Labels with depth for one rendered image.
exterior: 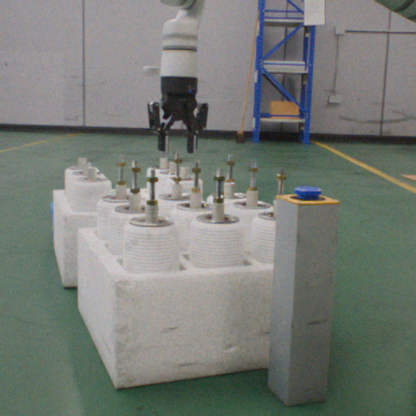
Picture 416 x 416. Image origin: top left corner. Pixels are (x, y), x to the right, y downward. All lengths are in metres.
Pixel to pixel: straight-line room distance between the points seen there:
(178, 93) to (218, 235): 0.34
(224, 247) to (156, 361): 0.22
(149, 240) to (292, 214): 0.24
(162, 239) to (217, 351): 0.21
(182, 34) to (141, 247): 0.45
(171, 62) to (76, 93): 6.47
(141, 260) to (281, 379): 0.29
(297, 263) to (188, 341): 0.24
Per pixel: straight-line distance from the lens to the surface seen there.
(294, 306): 0.92
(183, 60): 1.22
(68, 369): 1.09
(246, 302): 1.03
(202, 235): 1.02
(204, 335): 1.02
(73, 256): 1.49
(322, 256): 0.91
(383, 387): 1.08
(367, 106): 7.64
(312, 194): 0.90
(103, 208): 1.21
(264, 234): 1.07
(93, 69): 7.64
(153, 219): 1.01
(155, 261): 0.98
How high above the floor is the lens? 0.46
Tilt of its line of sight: 10 degrees down
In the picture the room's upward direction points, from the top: 2 degrees clockwise
